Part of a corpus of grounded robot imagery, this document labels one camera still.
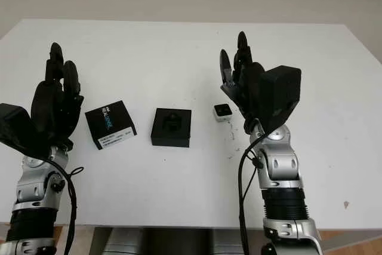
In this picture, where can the grey robot torso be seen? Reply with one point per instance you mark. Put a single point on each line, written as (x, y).
(167, 241)

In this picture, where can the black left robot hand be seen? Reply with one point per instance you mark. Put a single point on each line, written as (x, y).
(56, 102)

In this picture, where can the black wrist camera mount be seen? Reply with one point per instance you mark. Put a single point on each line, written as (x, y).
(15, 126)
(280, 93)

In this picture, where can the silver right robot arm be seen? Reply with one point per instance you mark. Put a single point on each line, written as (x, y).
(283, 165)

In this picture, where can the black box base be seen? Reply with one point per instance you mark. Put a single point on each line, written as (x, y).
(158, 138)

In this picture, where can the small silver depth camera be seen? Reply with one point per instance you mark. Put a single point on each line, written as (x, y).
(221, 111)

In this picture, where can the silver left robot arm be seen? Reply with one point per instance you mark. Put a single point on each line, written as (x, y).
(33, 183)

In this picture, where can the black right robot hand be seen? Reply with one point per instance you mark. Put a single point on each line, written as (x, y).
(247, 81)

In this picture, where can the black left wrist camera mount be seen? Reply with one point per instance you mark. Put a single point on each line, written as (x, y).
(15, 126)

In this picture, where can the black RealSense box lid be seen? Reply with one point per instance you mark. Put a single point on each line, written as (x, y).
(104, 117)

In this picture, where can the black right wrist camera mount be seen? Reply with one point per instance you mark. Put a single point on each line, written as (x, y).
(280, 93)

